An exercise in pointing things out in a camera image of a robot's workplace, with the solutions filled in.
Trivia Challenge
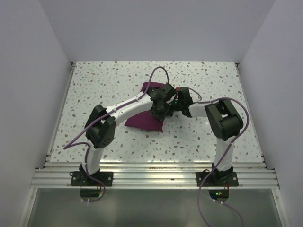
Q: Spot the purple cloth mat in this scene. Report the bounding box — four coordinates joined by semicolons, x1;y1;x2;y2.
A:
124;82;165;132

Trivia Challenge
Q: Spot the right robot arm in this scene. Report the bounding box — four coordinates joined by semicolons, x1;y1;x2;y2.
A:
169;87;244;187

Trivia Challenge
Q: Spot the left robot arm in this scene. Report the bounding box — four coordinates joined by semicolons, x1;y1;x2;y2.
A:
79;83;176;186

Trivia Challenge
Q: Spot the aluminium rail frame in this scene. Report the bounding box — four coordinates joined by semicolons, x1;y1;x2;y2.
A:
29;61;282;190

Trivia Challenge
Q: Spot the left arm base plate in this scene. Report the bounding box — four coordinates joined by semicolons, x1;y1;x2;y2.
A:
69;171;114;187

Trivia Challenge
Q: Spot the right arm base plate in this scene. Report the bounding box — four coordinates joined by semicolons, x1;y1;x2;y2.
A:
195;170;239;187

